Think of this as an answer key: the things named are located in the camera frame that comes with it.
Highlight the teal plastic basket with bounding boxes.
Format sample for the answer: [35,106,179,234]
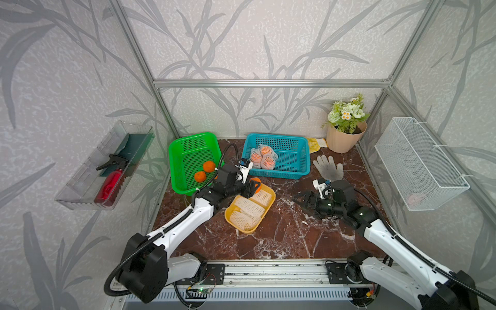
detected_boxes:
[243,133,311,180]

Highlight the yellow plastic tray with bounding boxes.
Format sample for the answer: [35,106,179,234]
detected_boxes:
[225,184,276,235]

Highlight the green plastic basket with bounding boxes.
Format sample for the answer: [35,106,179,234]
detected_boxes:
[169,133,222,196]

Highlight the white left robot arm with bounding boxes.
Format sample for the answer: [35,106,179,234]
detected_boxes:
[103,158,261,304]

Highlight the clear plastic wall shelf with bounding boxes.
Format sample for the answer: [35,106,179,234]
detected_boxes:
[55,121,155,211]

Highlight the dark green trowel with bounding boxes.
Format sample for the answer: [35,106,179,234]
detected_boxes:
[99,134,154,177]

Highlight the grey knit work glove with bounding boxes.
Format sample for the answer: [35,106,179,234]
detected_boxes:
[313,155,344,182]

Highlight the white foam net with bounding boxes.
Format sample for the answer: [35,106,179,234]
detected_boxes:
[251,190,273,209]
[229,211,257,232]
[234,196,265,219]

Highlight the beige ribbed flower pot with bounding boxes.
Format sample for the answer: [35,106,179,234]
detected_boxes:
[325,122,368,154]

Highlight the white green artificial flowers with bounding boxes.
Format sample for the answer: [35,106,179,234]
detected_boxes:
[321,93,370,134]

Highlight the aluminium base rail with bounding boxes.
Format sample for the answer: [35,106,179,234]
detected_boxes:
[106,258,380,309]

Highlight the yellow dotted work glove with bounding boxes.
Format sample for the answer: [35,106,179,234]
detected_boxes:
[307,138,328,154]

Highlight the white wire mesh basket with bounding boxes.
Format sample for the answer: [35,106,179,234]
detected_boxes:
[375,117,470,212]

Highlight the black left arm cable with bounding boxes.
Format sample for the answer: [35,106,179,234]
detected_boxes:
[103,143,241,309]

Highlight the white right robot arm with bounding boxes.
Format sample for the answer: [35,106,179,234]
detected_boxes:
[293,179,480,309]

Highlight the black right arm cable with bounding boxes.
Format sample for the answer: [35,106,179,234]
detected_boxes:
[354,187,496,307]

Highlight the netted orange large left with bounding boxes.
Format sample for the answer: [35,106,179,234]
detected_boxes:
[250,148,262,169]

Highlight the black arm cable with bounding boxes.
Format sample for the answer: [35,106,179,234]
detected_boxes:
[354,187,496,307]
[103,143,241,309]

